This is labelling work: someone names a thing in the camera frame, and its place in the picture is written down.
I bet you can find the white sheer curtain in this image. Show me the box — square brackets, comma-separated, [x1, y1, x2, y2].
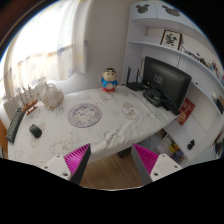
[0, 0, 94, 101]

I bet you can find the white wall shelf unit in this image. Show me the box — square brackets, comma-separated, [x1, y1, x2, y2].
[121, 1, 224, 165]

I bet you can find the white patterned tablecloth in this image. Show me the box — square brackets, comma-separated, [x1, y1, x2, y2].
[8, 86, 175, 167]

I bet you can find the black computer mouse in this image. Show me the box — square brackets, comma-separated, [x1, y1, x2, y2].
[29, 124, 42, 138]

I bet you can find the black wifi router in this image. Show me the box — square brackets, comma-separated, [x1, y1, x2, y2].
[126, 68, 146, 91]

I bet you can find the cartoon boy figurine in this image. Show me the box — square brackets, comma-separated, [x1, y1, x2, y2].
[99, 68, 118, 93]

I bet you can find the black keyboard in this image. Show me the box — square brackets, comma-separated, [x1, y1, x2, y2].
[6, 108, 24, 143]

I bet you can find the black set-top box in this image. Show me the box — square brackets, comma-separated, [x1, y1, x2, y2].
[143, 89, 162, 107]

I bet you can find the framed picture on shelf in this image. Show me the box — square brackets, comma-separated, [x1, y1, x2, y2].
[160, 30, 182, 50]

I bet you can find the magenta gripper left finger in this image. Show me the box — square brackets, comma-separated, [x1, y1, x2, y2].
[42, 143, 92, 186]

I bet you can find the red book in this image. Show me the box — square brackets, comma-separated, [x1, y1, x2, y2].
[177, 98, 195, 125]

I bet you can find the wooden ship model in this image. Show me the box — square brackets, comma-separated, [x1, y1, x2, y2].
[19, 87, 39, 115]

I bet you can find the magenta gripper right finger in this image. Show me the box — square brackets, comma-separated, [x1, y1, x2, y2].
[130, 143, 184, 186]

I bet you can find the black computer monitor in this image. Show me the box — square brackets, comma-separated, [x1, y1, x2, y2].
[142, 56, 192, 115]

